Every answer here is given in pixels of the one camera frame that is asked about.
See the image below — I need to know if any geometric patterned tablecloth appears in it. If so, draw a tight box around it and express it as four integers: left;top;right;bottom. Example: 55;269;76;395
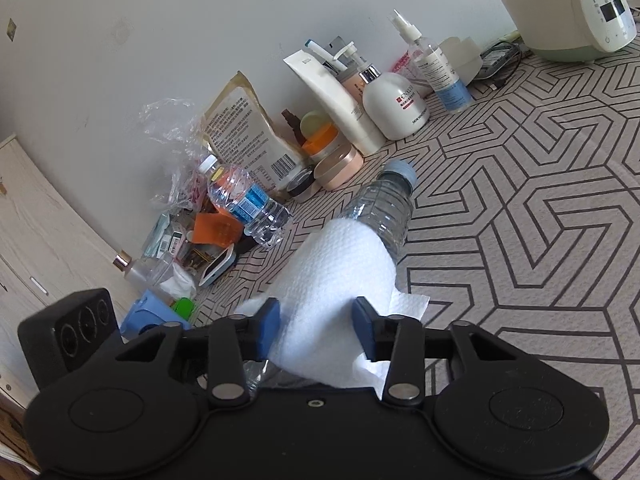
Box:
187;25;640;480

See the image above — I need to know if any white pump bottle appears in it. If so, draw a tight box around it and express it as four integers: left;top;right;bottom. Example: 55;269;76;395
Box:
334;41;432;142

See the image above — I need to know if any clear spray bottle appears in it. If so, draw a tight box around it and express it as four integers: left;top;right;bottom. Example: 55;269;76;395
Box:
390;9;473;113

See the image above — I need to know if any orange packet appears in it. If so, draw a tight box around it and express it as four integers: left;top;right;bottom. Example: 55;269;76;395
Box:
192;211;246;248

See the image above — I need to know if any white paper towel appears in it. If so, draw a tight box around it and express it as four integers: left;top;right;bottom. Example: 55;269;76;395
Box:
235;219;431;392

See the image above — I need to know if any cream kettle base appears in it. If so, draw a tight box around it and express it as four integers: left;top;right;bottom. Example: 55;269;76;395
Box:
497;0;638;65

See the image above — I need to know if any pink compact case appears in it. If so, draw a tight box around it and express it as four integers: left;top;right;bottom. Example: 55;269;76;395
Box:
312;142;365;192

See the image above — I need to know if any clear plastic bag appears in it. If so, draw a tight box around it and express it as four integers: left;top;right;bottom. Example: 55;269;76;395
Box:
140;97;216;221

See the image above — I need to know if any large clear plastic bottle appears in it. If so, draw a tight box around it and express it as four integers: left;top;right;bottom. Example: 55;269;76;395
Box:
242;159;418;393

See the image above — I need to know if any small brown bottle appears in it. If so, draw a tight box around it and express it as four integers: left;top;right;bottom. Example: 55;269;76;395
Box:
281;108;311;145

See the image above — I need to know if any pink printed packet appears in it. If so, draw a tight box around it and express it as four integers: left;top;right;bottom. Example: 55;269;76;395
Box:
390;52;418;83

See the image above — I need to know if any black jar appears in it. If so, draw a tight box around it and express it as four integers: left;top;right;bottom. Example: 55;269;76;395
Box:
286;166;317;200

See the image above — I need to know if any brown paper pouch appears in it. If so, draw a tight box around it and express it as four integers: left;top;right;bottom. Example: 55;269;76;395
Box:
202;71;306;192

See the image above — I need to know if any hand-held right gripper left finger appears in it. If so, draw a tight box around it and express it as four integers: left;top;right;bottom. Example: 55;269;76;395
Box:
116;297;282;408

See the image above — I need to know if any teal medicine box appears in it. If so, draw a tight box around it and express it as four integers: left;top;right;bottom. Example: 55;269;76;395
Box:
142;212;173;258

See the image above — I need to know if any black cable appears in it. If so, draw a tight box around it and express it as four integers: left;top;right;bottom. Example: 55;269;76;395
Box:
487;45;531;92

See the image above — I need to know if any light blue plastic object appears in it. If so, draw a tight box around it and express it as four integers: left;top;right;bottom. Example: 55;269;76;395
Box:
120;289;191;337

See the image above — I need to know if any dark printed packet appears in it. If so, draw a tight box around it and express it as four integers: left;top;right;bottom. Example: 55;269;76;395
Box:
182;245;216;273

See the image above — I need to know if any grey flat device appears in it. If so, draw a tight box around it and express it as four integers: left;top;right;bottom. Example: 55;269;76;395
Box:
472;40;523;81

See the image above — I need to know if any orange-lid jar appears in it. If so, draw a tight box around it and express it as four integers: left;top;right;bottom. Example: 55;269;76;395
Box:
301;124;351;161

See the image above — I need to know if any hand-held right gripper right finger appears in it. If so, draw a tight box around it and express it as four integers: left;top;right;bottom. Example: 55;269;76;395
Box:
351;297;526;408

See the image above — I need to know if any white cosmetic tube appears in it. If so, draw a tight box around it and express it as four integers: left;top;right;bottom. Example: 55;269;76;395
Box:
283;49;385;157

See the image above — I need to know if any white crumpled tissue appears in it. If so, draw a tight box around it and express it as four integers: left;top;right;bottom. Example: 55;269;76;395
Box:
160;265;198;301

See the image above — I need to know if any white paper box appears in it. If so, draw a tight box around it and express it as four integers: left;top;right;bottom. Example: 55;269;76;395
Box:
440;36;485;86

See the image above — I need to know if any light wooden cabinet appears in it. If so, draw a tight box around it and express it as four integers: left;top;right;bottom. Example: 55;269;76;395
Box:
0;135;131;476

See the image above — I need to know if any clear bottle with gold cap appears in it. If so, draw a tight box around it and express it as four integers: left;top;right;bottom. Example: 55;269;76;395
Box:
112;254;166;288

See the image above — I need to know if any small blue-label water bottle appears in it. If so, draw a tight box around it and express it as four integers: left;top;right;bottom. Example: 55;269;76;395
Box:
199;155;293;250

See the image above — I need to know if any green-lid jar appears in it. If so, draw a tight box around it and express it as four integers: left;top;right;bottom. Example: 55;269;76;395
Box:
300;110;332;136

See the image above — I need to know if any small white device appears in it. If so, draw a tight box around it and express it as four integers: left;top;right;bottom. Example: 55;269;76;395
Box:
198;245;237;288

